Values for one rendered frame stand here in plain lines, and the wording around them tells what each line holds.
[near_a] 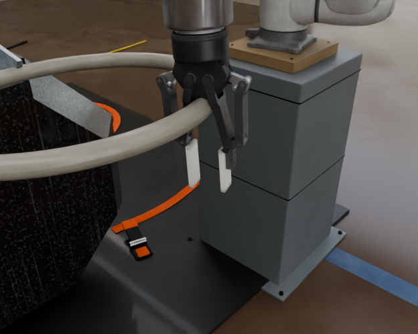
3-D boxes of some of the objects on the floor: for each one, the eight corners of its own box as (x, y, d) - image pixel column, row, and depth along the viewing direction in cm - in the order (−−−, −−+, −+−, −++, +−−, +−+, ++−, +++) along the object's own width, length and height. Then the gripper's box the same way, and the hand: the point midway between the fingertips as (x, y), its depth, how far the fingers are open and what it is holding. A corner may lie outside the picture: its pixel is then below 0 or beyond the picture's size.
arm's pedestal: (253, 191, 219) (263, 27, 178) (346, 234, 191) (384, 52, 150) (182, 242, 187) (174, 55, 146) (282, 303, 159) (308, 93, 117)
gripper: (272, 22, 57) (271, 181, 68) (152, 22, 63) (169, 167, 74) (256, 34, 51) (258, 207, 62) (125, 33, 57) (148, 189, 68)
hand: (208, 166), depth 67 cm, fingers closed on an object, 4 cm apart
